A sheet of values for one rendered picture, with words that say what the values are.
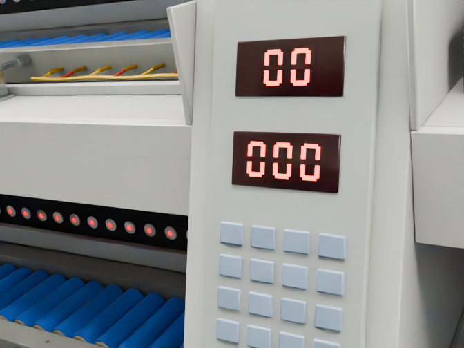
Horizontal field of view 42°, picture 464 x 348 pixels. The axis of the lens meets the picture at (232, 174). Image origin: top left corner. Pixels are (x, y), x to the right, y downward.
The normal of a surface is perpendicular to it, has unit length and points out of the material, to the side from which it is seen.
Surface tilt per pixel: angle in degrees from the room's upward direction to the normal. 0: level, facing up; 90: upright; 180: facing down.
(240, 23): 90
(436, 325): 90
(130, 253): 110
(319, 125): 90
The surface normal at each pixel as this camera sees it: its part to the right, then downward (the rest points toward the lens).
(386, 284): -0.51, 0.03
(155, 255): -0.49, 0.37
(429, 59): 0.86, 0.06
